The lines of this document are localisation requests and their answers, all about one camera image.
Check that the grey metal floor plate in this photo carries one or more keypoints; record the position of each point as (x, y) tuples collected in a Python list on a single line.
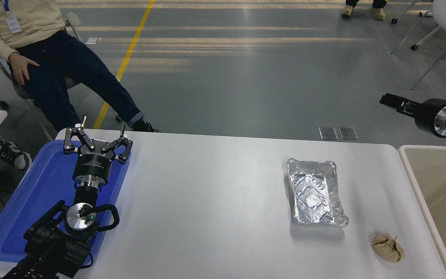
[(328, 133), (348, 133)]

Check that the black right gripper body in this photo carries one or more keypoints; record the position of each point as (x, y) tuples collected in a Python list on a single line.
[(426, 116)]

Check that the standing person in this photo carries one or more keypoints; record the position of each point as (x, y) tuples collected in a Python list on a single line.
[(378, 13)]

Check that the white name badge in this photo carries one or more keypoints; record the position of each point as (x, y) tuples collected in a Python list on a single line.
[(13, 24)]

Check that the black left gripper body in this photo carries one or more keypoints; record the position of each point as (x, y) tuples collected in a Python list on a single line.
[(91, 164)]

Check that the blue plastic tray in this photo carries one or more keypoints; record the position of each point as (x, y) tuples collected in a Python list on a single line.
[(33, 193)]

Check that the seated person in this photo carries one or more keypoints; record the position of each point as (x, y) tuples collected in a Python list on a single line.
[(33, 19)]

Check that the seated person's right hand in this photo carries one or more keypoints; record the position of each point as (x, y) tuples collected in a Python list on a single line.
[(21, 68)]

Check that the grey office chair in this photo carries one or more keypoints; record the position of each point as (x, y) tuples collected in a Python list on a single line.
[(17, 91)]

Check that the white chair with metal legs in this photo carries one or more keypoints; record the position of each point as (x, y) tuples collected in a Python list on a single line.
[(445, 15)]

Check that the silver foil tray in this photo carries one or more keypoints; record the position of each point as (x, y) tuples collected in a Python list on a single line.
[(316, 193)]

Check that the crumpled tan paper ball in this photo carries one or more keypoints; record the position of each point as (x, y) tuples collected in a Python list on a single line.
[(386, 248)]

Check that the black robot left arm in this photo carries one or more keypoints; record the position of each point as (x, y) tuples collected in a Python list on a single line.
[(52, 248)]

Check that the large pale bin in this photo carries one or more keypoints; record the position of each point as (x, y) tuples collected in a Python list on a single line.
[(439, 193)]

